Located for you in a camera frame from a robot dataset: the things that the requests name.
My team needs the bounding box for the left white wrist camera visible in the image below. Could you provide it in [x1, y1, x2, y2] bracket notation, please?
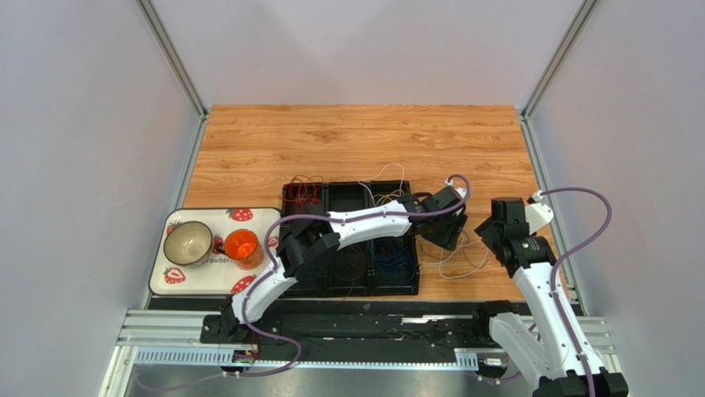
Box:
[444, 178, 468, 203]

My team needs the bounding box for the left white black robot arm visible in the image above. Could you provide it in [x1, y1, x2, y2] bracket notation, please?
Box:
[220, 183, 471, 342]

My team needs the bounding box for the orange translucent cup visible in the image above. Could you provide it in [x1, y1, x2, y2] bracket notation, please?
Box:
[223, 229, 264, 270]

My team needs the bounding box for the white strawberry pattern tray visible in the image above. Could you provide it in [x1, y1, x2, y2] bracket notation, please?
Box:
[149, 207, 281, 296]

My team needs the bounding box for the blue thin wire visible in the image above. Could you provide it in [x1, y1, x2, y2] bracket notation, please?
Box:
[367, 237, 419, 279]

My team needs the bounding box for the red thin wire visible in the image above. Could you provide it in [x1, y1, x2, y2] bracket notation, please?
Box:
[285, 175, 326, 216]

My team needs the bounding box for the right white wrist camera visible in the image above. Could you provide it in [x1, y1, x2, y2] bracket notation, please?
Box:
[525, 190, 554, 235]

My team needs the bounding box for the brown thin wire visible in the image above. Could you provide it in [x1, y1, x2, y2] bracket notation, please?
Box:
[335, 242, 369, 301]

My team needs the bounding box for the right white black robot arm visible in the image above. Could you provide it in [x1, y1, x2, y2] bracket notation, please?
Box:
[475, 198, 629, 396]

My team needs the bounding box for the black six-compartment tray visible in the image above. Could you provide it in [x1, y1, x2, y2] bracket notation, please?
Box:
[281, 176, 420, 299]

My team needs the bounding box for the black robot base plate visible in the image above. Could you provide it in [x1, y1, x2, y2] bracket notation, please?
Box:
[199, 299, 528, 364]

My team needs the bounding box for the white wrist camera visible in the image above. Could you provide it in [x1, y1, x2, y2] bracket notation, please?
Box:
[525, 190, 554, 235]
[444, 178, 468, 203]

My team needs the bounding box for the beige ceramic bowl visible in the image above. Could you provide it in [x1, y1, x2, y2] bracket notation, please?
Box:
[162, 221, 213, 266]

